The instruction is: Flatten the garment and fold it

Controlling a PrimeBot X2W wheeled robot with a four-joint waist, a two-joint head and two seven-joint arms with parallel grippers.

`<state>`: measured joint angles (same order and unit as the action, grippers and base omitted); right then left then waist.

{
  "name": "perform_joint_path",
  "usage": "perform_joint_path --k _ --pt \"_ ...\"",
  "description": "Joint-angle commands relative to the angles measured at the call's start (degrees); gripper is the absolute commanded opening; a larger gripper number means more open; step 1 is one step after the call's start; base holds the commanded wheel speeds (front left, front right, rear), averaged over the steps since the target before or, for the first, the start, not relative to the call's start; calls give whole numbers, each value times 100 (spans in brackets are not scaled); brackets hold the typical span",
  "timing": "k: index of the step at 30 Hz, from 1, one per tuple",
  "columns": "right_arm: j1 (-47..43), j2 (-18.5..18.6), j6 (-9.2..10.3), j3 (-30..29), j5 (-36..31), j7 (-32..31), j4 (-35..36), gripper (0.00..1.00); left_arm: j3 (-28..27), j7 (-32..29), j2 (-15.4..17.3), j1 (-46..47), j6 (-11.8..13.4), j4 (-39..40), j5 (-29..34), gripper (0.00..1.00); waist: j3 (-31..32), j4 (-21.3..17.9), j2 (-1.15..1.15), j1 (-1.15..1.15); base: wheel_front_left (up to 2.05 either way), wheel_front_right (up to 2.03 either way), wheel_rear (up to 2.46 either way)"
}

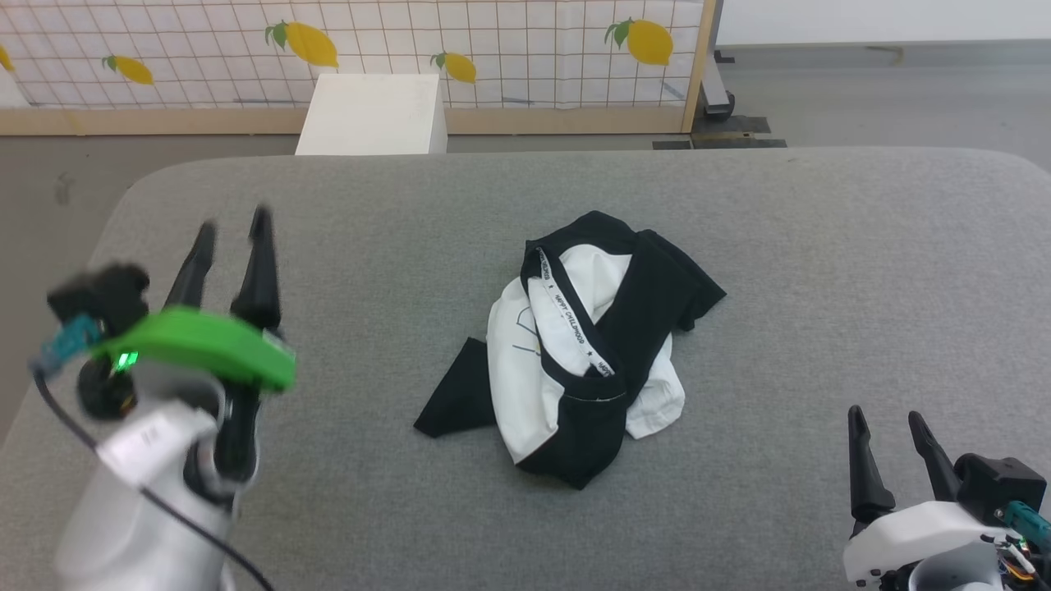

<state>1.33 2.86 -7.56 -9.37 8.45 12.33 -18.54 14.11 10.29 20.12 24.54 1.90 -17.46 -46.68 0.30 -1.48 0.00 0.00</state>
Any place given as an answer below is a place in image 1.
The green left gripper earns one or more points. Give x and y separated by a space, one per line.
205 345

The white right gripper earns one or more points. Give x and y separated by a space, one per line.
920 533

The black and white T-shirt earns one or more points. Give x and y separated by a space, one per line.
640 312

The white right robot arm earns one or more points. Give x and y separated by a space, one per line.
961 574

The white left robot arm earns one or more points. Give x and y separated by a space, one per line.
123 517

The white box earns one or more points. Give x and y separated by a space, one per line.
374 115

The lemon print partition screen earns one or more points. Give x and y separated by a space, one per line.
534 49

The grey partition foot with caster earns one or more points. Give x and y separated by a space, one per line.
716 90

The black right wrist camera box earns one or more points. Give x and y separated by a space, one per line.
998 484

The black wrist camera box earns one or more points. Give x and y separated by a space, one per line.
998 484
107 295

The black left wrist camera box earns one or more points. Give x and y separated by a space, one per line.
107 295

